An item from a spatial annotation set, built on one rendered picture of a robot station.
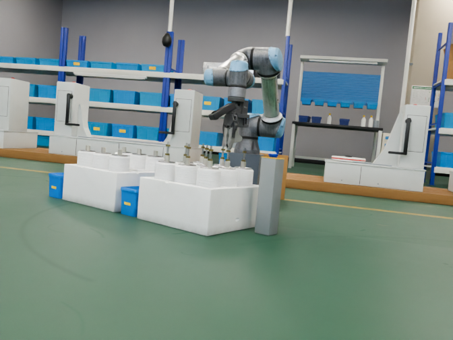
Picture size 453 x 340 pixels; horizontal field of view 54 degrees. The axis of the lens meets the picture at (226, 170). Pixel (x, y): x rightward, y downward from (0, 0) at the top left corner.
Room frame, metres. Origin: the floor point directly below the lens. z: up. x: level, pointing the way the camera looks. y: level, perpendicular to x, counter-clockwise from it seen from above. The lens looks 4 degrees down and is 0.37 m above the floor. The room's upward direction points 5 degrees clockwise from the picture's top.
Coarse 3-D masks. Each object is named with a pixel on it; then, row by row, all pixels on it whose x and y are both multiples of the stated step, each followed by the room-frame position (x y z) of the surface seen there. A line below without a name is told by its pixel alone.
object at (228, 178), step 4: (220, 168) 1.84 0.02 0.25; (224, 172) 1.82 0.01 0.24; (228, 172) 1.82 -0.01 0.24; (232, 172) 1.83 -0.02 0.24; (236, 172) 1.84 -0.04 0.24; (220, 176) 1.82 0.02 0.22; (224, 176) 1.82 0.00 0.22; (228, 176) 1.82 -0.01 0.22; (232, 176) 1.83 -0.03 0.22; (236, 176) 1.84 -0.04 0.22; (220, 180) 1.82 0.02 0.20; (224, 180) 1.82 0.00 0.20; (228, 180) 1.82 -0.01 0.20; (232, 180) 1.83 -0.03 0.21; (236, 180) 1.85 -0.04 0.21; (220, 184) 1.82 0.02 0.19; (224, 184) 1.82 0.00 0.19; (228, 184) 1.82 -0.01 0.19; (232, 184) 1.83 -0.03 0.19; (236, 184) 1.85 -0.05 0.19
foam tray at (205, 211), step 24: (144, 192) 1.87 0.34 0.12; (168, 192) 1.79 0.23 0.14; (192, 192) 1.72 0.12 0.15; (216, 192) 1.69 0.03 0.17; (240, 192) 1.82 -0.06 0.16; (144, 216) 1.87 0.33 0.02; (168, 216) 1.79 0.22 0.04; (192, 216) 1.71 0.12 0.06; (216, 216) 1.70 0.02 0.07; (240, 216) 1.84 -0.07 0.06
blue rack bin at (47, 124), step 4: (36, 120) 7.46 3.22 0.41; (40, 120) 7.45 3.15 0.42; (44, 120) 7.43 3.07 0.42; (48, 120) 7.42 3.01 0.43; (52, 120) 7.40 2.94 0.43; (36, 124) 7.47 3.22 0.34; (40, 124) 7.45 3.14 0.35; (44, 124) 7.43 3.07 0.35; (48, 124) 7.42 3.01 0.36; (52, 124) 7.40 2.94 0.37; (36, 128) 7.47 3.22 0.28; (40, 128) 7.45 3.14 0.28; (44, 128) 7.44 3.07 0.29; (48, 128) 7.42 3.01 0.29; (52, 128) 7.41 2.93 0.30
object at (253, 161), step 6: (234, 156) 2.53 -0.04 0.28; (240, 156) 2.52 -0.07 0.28; (246, 156) 2.51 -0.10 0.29; (252, 156) 2.50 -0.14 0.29; (258, 156) 2.50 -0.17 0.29; (234, 162) 2.53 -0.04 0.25; (240, 162) 2.52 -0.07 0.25; (246, 162) 2.51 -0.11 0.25; (252, 162) 2.50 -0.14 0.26; (258, 162) 2.50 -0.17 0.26; (252, 168) 2.50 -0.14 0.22; (258, 168) 2.50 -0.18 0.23; (258, 174) 2.52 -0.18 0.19; (258, 180) 2.54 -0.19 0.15
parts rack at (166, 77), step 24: (168, 48) 6.96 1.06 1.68; (288, 48) 6.58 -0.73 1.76; (24, 72) 8.13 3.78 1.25; (48, 72) 8.03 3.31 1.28; (72, 72) 7.89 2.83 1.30; (96, 72) 7.20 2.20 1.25; (120, 72) 7.12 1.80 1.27; (144, 72) 7.03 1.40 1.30; (168, 72) 6.95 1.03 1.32; (288, 72) 7.12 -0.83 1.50; (168, 96) 6.95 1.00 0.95
